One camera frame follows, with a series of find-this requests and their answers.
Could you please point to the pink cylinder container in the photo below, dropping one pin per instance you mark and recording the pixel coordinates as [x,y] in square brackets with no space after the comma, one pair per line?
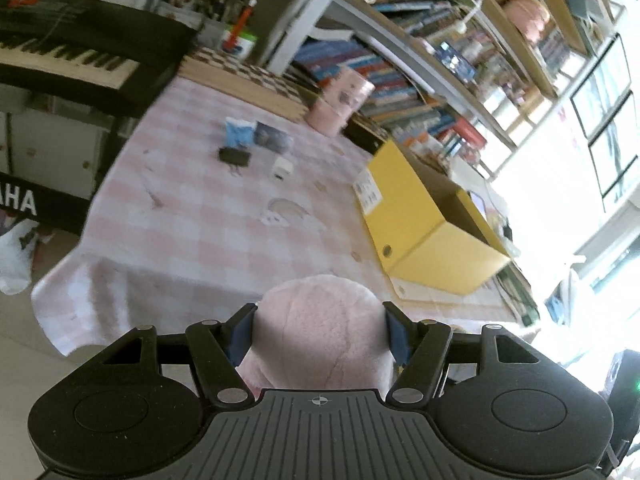
[337,105]

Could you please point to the pen holder with pens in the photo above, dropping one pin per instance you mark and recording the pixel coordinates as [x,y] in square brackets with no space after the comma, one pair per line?
[205,10]

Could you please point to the pink plush toy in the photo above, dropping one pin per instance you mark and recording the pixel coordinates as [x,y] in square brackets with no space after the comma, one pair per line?
[320,330]

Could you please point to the pink round bag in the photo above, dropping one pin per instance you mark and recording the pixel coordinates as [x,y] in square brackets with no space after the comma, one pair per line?
[525,15]

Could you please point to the dark spray bottle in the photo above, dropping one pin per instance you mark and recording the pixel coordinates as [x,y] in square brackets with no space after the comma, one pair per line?
[272,137]

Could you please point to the black clip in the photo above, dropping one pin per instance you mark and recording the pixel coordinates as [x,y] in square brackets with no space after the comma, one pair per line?
[234,156]

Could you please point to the desktop with pink checked cloth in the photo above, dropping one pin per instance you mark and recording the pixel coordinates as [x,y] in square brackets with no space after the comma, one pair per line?
[200,240]

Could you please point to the white jar green lid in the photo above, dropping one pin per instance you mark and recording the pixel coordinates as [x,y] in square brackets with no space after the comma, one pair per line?
[246,46]

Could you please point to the wooden chessboard box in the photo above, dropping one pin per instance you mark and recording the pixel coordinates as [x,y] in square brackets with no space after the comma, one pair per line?
[240,75]

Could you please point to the smartphone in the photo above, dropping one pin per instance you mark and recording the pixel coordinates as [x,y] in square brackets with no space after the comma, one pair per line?
[477,203]

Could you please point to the white bookshelf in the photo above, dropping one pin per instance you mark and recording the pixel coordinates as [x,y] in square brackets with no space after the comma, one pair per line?
[295,25]

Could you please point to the small white cube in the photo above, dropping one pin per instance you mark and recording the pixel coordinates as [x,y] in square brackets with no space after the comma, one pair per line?
[282,169]

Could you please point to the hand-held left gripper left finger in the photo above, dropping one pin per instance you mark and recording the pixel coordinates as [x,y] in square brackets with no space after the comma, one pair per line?
[241,335]

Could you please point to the yellow cardboard box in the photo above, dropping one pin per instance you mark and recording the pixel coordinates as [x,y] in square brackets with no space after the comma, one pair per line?
[415,225]

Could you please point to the black piano keyboard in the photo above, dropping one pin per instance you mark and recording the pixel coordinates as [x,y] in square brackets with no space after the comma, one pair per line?
[75,45]

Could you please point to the row of books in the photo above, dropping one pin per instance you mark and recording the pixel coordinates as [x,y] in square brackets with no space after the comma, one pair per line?
[395,90]

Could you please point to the white plastic bag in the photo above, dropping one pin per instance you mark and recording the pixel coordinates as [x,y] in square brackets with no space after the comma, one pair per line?
[17,260]

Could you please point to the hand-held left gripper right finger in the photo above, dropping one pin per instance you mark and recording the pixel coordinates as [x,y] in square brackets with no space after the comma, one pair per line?
[395,335]

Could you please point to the blue packet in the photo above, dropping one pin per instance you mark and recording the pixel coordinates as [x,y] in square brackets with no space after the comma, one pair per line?
[239,132]

